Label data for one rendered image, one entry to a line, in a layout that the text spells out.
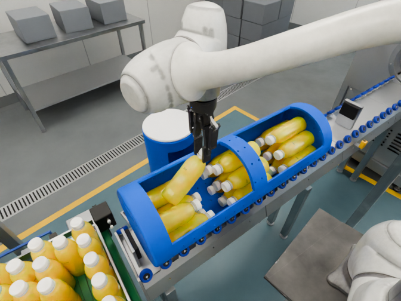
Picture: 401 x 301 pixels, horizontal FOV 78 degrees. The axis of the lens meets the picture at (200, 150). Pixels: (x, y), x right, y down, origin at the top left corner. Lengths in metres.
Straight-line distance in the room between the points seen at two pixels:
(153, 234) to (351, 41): 0.63
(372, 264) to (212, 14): 0.67
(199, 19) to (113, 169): 2.20
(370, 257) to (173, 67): 0.64
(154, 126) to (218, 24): 0.85
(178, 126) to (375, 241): 0.94
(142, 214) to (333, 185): 2.15
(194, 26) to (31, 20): 2.68
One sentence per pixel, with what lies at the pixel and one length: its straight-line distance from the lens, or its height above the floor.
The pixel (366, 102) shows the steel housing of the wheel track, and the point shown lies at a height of 0.93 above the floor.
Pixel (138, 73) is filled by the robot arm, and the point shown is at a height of 1.66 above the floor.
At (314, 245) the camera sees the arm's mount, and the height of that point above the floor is 1.01.
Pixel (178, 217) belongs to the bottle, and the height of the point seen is 1.14.
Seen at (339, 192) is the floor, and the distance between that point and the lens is 2.63.
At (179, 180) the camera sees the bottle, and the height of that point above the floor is 1.22.
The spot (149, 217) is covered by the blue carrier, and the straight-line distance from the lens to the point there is 0.75.
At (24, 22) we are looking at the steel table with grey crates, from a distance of 3.13.
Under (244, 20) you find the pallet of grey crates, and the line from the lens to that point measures 4.29.
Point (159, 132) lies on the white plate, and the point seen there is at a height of 1.04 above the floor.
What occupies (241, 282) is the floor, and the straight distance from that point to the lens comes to 1.96.
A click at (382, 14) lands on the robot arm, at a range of 0.46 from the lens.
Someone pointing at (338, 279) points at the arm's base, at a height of 1.04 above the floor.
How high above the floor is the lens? 1.84
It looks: 44 degrees down
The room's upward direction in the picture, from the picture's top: straight up
